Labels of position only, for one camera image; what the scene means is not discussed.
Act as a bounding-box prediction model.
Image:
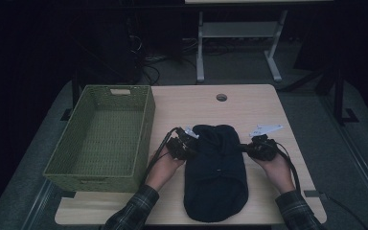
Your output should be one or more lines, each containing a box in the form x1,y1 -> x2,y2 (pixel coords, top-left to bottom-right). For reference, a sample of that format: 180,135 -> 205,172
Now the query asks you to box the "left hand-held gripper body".
166,126 -> 200,161

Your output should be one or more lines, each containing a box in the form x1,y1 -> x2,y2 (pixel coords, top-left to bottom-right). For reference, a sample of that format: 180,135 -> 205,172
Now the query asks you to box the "green woven basket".
42,84 -> 156,194

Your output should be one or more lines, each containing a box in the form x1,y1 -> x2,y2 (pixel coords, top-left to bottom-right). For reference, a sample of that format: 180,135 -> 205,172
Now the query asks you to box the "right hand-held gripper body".
247,124 -> 284,162

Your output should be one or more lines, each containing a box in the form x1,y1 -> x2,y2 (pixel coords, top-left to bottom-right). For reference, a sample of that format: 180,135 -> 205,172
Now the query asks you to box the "white metal desk frame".
195,9 -> 289,84

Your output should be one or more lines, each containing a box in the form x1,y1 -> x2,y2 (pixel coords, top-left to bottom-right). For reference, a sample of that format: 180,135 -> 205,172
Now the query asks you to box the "tangle of floor cables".
127,34 -> 199,86

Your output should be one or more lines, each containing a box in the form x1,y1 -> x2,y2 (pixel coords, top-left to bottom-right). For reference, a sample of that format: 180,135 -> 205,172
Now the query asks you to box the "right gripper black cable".
274,142 -> 302,193

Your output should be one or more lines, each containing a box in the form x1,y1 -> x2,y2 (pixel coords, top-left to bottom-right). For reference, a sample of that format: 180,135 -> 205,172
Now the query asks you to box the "person's left hand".
145,152 -> 186,193

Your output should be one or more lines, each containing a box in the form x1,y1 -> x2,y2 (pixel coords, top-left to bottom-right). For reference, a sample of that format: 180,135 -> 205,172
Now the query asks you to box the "black metal stand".
331,63 -> 360,127

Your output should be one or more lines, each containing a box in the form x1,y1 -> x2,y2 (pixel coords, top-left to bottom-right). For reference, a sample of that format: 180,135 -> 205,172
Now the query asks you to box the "dark navy cloth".
183,124 -> 249,223

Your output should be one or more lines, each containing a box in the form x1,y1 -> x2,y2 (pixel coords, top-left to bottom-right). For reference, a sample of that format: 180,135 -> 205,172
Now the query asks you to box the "person's right hand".
256,152 -> 296,195

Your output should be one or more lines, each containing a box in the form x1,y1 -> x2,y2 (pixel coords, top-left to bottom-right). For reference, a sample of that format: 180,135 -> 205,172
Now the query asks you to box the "black floor cable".
326,195 -> 368,230

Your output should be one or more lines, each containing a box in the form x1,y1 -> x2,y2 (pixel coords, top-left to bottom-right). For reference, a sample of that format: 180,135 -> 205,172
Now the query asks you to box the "grey cable clamp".
303,190 -> 329,201

